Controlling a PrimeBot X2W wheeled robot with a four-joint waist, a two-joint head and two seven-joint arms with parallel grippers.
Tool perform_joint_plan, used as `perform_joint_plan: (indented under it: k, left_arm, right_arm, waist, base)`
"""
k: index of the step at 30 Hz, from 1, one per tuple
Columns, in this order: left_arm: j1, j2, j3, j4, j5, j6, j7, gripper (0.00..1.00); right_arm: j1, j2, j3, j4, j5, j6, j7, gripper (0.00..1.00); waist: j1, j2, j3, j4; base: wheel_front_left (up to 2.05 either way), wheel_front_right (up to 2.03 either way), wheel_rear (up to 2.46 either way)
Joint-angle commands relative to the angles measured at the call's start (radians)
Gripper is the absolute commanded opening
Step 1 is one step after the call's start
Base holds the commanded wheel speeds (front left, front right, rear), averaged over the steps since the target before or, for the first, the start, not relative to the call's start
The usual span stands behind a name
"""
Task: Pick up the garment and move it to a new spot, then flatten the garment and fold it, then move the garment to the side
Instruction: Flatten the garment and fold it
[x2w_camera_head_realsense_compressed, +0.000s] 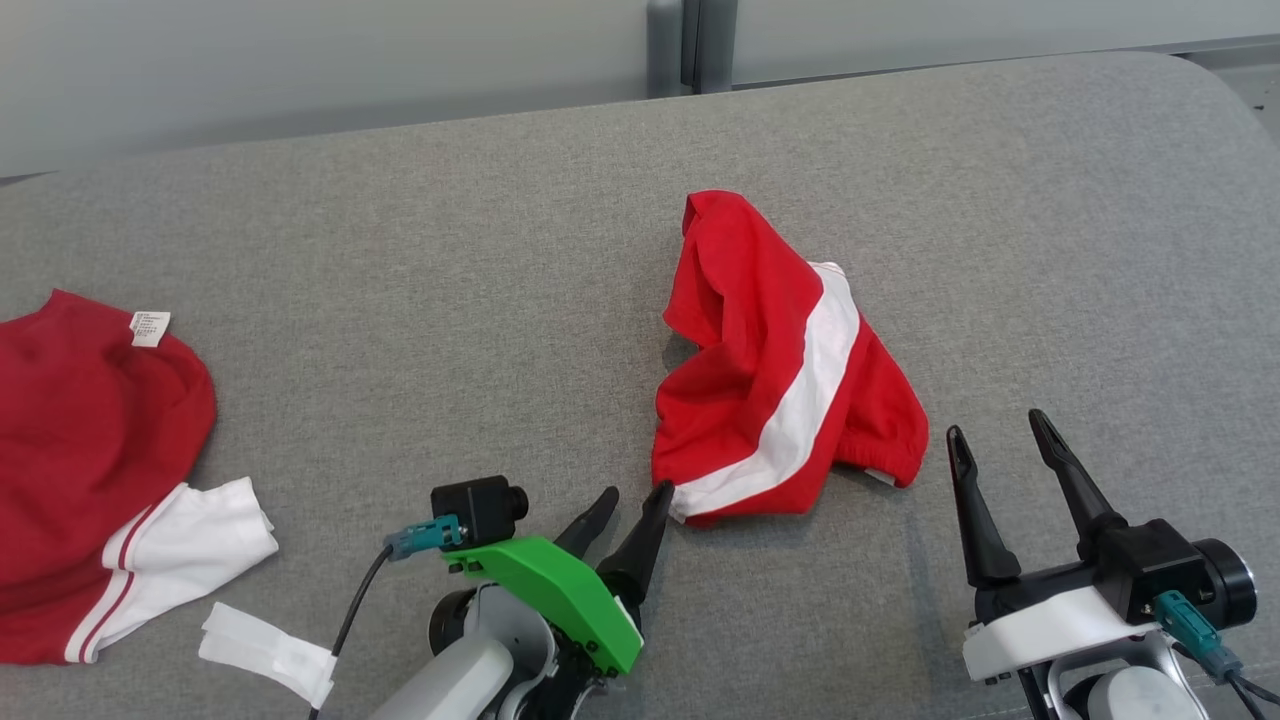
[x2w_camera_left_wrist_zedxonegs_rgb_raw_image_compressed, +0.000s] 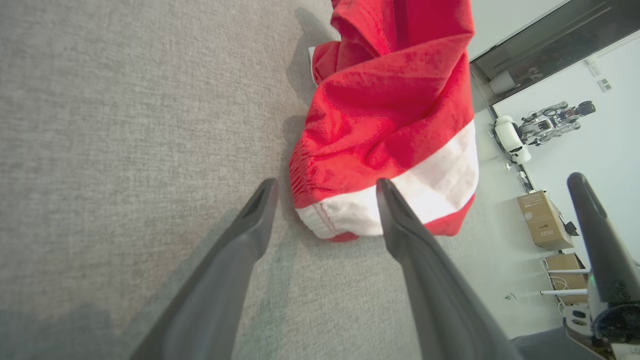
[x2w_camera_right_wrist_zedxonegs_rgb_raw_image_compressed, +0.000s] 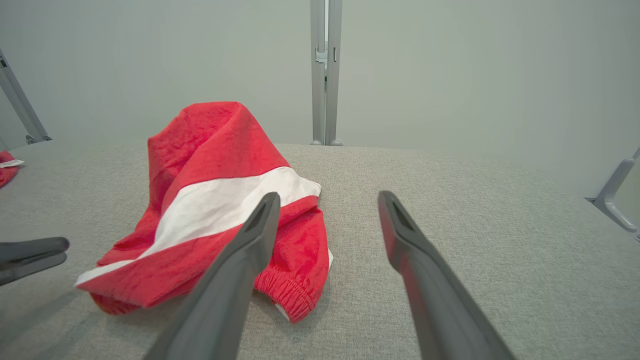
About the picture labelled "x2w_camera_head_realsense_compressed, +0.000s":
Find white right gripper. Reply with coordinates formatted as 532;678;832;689
946;408;1151;687

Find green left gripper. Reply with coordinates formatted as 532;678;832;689
440;480;676;701

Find red shorts with white stripe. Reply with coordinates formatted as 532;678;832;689
651;190;930;528

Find red jersey with white sleeves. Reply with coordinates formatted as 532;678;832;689
0;290;280;666

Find grey fabric sofa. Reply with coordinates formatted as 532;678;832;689
0;50;1280;720

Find white fabric strip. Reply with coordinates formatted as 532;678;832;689
198;601;338;710

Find left cable with teal plug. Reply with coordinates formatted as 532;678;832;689
308;514;467;720

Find cable with teal plug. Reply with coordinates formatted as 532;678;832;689
1150;589;1280;720
308;514;467;720

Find right cable with teal plug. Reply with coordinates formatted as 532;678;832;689
1150;589;1280;720

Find grey partition post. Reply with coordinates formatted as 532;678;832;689
646;0;739;98

